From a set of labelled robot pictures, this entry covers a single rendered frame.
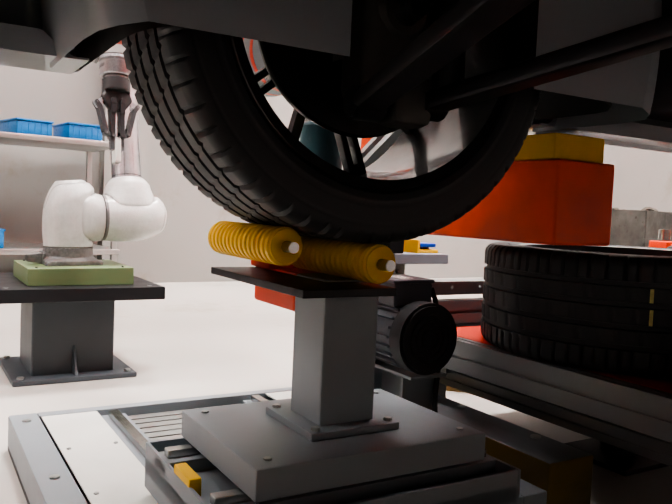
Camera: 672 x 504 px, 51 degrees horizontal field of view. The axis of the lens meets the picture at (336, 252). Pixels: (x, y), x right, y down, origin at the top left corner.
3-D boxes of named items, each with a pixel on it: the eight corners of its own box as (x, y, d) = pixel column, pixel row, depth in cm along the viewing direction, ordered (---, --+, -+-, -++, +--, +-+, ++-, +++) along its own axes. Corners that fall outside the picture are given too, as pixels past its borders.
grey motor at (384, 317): (413, 475, 132) (423, 288, 130) (306, 414, 168) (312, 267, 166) (486, 461, 142) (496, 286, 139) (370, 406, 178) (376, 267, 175)
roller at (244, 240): (275, 268, 100) (276, 226, 99) (201, 252, 125) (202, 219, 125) (311, 268, 103) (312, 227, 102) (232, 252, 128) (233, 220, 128)
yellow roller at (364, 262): (373, 286, 100) (375, 245, 100) (280, 267, 125) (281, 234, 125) (406, 285, 103) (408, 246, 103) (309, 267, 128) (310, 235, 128)
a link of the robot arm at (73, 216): (37, 244, 236) (38, 178, 234) (93, 244, 246) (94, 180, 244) (47, 247, 222) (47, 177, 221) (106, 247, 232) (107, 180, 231)
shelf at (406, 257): (324, 264, 191) (324, 253, 191) (294, 259, 205) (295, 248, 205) (448, 264, 213) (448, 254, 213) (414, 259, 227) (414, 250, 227)
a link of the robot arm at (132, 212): (95, 245, 244) (158, 245, 256) (108, 236, 230) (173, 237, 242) (86, 34, 255) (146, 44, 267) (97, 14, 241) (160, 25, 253)
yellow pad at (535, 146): (554, 159, 132) (556, 132, 132) (501, 161, 144) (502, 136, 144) (604, 164, 140) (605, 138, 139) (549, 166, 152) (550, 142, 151)
